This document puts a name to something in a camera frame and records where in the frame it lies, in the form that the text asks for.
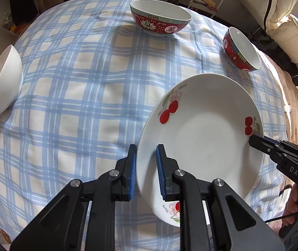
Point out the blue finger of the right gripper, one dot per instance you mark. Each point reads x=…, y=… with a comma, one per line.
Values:
x=269, y=146

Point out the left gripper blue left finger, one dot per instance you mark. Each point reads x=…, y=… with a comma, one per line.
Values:
x=82, y=212

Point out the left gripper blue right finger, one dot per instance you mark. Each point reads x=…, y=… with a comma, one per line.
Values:
x=212, y=215

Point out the deep cherry plate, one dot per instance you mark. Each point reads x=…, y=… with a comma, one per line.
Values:
x=204, y=122

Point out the red patterned bowl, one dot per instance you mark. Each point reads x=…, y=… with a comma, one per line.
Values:
x=159, y=18
x=240, y=51

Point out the plain white bowl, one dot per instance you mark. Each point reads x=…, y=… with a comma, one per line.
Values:
x=11, y=77

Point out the blue plaid tablecloth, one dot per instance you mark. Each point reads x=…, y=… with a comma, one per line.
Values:
x=91, y=77

